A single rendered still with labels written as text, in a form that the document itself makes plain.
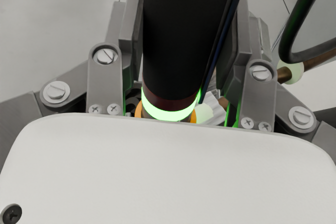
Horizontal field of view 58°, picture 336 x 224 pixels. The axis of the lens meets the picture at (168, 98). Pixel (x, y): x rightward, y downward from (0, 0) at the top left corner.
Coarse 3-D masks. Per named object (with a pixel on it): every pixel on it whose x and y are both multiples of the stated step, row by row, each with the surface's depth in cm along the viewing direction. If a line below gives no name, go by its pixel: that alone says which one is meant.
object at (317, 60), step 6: (324, 54) 29; (330, 54) 29; (306, 60) 28; (312, 60) 28; (318, 60) 29; (324, 60) 29; (282, 66) 28; (306, 66) 28; (312, 66) 29; (282, 72) 27; (288, 72) 27; (282, 78) 27; (288, 78) 28; (222, 96) 26; (222, 102) 25
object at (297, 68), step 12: (300, 0) 18; (312, 0) 18; (300, 12) 19; (288, 24) 20; (300, 24) 20; (288, 36) 21; (288, 48) 22; (312, 48) 27; (324, 48) 27; (288, 60) 24; (300, 60) 26; (300, 72) 27
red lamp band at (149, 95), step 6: (144, 84) 16; (144, 90) 17; (198, 90) 17; (150, 96) 16; (156, 96) 16; (192, 96) 16; (150, 102) 17; (156, 102) 16; (162, 102) 16; (168, 102) 16; (174, 102) 16; (180, 102) 16; (186, 102) 16; (192, 102) 17; (162, 108) 17; (168, 108) 17; (174, 108) 17; (180, 108) 17
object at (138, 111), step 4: (140, 100) 22; (140, 104) 21; (136, 108) 21; (140, 108) 21; (136, 112) 21; (140, 112) 21; (192, 112) 21; (136, 116) 21; (140, 116) 21; (192, 116) 21; (192, 120) 21
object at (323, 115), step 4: (328, 108) 34; (332, 108) 33; (316, 112) 34; (320, 112) 33; (324, 112) 33; (328, 112) 32; (332, 112) 32; (316, 116) 32; (320, 116) 32; (324, 116) 31; (328, 116) 31; (332, 116) 31; (320, 120) 31; (324, 120) 30; (328, 120) 30; (332, 120) 30; (332, 124) 29
